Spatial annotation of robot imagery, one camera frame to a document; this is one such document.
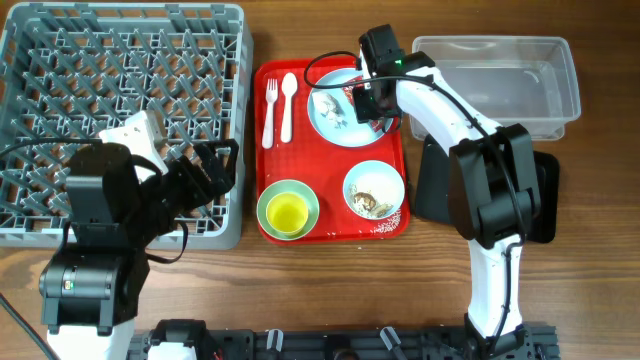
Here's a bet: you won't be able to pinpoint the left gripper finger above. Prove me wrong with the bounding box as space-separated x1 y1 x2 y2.
194 142 231 197
212 139 239 193

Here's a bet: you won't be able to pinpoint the white napkin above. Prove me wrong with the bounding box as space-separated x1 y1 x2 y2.
311 92 347 129

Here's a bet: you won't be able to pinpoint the white plastic fork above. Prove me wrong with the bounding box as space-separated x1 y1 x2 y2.
261 79 278 149

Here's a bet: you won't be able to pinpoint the white plastic spoon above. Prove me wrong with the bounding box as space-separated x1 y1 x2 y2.
280 72 298 143

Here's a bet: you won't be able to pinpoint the yellow plastic cup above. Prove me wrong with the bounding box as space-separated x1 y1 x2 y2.
266 192 309 235

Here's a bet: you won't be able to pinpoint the small light blue bowl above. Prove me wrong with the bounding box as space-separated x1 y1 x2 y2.
343 160 405 220

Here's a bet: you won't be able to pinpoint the brown food scraps with rice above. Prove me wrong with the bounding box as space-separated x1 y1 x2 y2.
348 184 393 219

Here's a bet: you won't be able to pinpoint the red snack wrapper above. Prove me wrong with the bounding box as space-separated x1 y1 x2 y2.
342 76 365 107

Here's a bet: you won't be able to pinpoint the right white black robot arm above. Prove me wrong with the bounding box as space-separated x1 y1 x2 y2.
353 49 541 354

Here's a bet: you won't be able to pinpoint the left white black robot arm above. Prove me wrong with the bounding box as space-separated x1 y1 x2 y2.
39 139 239 359

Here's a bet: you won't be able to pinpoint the black rectangular waste tray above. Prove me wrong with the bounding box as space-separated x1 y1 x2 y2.
412 135 560 243

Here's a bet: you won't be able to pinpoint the clear plastic waste bin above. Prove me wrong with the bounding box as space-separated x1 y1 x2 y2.
412 35 582 141

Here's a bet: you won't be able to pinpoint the grey plastic dishwasher rack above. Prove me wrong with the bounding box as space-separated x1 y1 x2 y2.
1 1 253 248

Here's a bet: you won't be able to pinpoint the large light blue plate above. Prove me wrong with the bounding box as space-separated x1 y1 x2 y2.
307 88 395 148

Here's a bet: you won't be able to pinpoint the red plastic serving tray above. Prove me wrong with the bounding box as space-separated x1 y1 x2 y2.
254 59 410 246

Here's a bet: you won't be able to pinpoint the light green bowl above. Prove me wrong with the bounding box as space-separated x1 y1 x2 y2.
256 179 320 241

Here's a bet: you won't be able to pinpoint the spilled rice on tray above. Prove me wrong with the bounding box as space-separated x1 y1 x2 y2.
372 210 402 235

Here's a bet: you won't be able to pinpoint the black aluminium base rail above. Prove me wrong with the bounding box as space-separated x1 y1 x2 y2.
125 318 559 360

